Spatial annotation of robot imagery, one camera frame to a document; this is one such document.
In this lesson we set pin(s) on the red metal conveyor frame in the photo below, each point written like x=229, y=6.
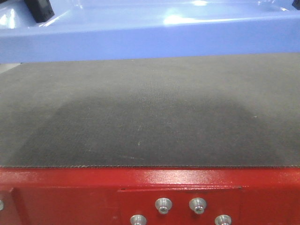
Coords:
x=111, y=196

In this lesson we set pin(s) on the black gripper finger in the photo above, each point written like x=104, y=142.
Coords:
x=41, y=10

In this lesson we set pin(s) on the black conveyor belt mat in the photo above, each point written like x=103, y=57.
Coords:
x=215, y=111

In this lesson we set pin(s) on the blue plastic tray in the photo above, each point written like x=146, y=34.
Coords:
x=134, y=29

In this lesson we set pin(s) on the silver bolt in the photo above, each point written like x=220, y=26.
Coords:
x=138, y=220
x=197, y=205
x=163, y=205
x=223, y=220

